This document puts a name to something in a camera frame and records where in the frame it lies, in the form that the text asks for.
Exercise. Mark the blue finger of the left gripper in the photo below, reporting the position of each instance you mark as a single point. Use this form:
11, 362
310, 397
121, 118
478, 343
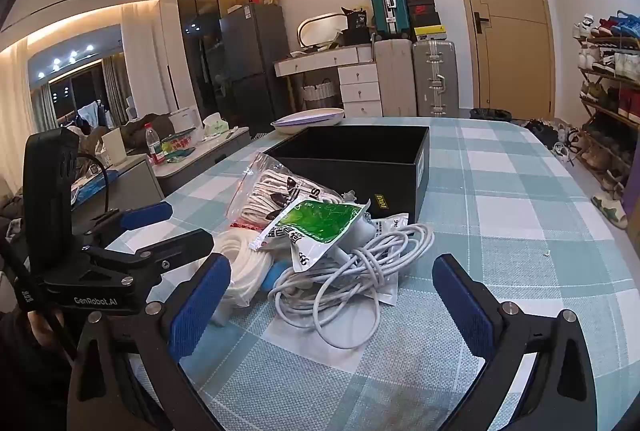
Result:
148, 215

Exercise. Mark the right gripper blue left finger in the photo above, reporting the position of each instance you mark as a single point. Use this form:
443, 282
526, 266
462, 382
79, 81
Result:
128, 374

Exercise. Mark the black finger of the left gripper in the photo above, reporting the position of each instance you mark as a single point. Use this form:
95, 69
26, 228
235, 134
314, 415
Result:
152, 261

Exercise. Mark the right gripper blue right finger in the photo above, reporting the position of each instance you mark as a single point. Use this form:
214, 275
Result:
559, 393

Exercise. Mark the white cord bag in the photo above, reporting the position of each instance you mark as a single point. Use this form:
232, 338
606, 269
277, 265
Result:
249, 268

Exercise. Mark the adidas shoelaces zip bag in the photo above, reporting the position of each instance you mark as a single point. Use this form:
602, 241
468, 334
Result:
266, 188

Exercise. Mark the green white medicine sachet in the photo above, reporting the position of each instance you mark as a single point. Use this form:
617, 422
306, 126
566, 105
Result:
309, 228

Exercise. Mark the white blue plush toy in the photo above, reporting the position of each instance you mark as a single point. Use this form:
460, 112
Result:
275, 272

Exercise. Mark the person's left hand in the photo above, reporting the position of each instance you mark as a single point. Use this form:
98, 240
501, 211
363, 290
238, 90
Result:
41, 330

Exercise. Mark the grey side cabinet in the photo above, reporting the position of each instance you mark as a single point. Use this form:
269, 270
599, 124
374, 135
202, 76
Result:
136, 182

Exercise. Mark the plastic water bottle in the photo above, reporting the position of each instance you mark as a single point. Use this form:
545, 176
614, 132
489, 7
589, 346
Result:
154, 144

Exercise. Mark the tissue pack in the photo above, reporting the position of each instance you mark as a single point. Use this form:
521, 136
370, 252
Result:
214, 125

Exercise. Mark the checked green tablecloth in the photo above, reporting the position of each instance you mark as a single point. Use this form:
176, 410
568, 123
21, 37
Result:
498, 202

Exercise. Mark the camouflage slipper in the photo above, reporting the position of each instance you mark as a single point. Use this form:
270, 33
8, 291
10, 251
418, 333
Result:
612, 210

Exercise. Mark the white oval bowl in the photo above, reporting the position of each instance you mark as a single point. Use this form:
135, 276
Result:
296, 122

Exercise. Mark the dark refrigerator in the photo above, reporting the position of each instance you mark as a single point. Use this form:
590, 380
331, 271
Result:
254, 40

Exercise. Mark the woven laundry basket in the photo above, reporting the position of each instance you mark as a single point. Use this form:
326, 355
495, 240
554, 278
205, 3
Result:
325, 94

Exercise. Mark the black glass cabinet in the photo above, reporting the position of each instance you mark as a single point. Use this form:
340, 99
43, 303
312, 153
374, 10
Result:
205, 55

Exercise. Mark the white dresser with drawers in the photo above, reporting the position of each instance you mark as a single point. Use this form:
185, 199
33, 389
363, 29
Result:
351, 68

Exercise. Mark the black storage box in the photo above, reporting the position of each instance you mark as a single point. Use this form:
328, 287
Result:
384, 165

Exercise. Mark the oval mirror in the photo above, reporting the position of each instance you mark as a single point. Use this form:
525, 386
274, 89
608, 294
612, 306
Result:
321, 30

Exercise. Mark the beige suitcase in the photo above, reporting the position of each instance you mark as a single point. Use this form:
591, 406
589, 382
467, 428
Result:
393, 59

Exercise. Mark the black trash bag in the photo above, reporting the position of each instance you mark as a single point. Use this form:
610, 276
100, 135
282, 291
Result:
491, 114

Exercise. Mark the silver aluminium suitcase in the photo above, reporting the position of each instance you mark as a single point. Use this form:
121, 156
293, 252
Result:
436, 76

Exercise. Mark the teal suitcase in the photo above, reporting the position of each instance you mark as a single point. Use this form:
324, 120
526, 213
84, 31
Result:
391, 18

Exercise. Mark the stacked shoe boxes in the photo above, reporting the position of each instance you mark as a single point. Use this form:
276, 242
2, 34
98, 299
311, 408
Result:
425, 21

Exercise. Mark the beige door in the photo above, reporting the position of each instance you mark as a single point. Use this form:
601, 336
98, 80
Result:
512, 53

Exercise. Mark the shoe rack with shoes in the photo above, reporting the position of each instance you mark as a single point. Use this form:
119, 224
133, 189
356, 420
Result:
608, 59

